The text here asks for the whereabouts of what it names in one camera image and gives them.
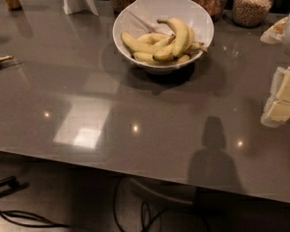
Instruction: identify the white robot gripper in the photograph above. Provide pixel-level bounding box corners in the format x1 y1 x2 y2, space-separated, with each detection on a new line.
260 14 290 128

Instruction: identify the curved yellow banana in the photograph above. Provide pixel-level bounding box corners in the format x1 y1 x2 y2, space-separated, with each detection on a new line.
157 17 189 58

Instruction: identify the middle yellow banana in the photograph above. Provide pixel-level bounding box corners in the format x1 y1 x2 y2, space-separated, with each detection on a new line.
153 43 174 61

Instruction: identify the back yellow banana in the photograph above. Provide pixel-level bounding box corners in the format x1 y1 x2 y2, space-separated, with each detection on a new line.
138 33 168 44

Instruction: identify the bottom yellow banana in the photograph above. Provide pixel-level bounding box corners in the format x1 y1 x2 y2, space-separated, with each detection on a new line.
132 52 190 66

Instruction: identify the white ceramic bowl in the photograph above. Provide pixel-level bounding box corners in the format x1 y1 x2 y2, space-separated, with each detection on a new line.
112 0 214 74

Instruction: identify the left long yellow banana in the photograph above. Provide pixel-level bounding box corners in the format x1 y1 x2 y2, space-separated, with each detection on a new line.
121 32 175 54

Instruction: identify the white paper napkin in bowl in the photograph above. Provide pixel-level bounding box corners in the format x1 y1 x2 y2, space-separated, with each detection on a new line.
119 0 159 41

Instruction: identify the glass jar of chickpeas right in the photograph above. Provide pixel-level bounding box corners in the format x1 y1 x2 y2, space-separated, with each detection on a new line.
232 0 274 27

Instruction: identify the black bar on floor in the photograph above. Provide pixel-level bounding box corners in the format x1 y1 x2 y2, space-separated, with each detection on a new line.
0 176 29 198

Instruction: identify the black cable under table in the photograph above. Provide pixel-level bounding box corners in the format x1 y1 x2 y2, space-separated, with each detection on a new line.
112 176 172 232

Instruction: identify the black cable on floor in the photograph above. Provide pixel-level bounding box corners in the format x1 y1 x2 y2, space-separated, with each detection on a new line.
0 208 70 229

